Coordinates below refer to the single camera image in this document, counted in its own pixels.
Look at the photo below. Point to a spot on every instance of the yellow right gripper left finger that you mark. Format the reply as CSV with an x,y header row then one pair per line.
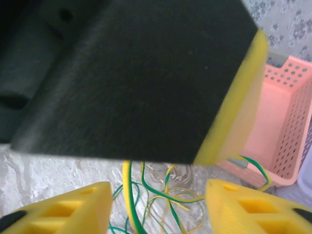
x,y
73,214

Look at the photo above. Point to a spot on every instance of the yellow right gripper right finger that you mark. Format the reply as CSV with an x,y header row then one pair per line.
x,y
256,214

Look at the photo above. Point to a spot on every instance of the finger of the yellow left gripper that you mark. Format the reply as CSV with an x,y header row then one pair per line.
x,y
246,102

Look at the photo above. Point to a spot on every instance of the pink plastic basket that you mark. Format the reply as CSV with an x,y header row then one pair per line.
x,y
280,109

